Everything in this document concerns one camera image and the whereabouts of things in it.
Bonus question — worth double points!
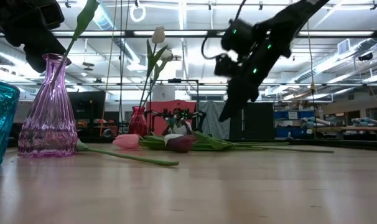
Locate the red board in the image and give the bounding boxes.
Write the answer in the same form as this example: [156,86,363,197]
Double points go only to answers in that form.
[146,99,198,136]

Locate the wooden work table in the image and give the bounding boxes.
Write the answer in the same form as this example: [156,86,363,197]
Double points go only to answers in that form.
[314,125,377,132]

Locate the black monitor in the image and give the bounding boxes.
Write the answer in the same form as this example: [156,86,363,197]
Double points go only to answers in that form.
[68,91,107,121]

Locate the blue storage bin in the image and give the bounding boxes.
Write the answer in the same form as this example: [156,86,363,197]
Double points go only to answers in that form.
[273,110,316,121]
[274,127,314,139]

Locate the pink artificial tulip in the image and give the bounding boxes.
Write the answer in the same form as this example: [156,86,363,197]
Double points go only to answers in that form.
[113,133,164,150]
[75,138,180,167]

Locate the purple glass vase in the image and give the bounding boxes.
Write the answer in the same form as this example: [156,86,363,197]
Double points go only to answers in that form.
[17,52,79,159]

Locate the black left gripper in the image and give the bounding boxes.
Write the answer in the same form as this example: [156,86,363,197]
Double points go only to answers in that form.
[0,0,72,74]

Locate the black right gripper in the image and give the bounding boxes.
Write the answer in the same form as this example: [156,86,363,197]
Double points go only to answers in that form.
[218,51,276,123]

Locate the dark red artificial tulip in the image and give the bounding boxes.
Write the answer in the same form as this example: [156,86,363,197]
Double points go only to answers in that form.
[165,135,335,154]
[50,0,101,91]

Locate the person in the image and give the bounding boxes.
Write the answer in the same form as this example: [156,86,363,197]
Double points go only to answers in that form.
[163,107,194,137]

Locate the red glass vase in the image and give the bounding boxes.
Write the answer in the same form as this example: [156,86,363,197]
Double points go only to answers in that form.
[128,106,149,137]

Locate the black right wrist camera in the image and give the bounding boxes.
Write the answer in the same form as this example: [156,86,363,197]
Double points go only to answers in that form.
[213,54,239,77]

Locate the teal glass vase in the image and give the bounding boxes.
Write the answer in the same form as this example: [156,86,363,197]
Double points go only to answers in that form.
[0,62,21,169]

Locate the grey cloth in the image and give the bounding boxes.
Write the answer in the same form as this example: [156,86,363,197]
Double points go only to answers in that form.
[200,100,230,140]

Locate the white hanging ring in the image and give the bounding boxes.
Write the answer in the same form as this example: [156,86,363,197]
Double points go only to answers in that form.
[129,2,147,23]

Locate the black panel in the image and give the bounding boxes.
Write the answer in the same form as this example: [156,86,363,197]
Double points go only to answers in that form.
[228,101,275,141]

